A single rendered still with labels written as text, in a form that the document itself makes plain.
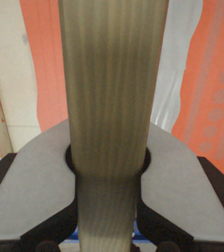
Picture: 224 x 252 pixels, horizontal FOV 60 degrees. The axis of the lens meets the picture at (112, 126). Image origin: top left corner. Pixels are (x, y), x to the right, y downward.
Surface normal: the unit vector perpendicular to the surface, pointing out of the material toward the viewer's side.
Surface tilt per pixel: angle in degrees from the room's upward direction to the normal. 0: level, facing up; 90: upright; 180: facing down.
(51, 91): 0
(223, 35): 0
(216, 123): 0
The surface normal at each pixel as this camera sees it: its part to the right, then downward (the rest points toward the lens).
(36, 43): 0.02, 0.48
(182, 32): -0.51, 0.51
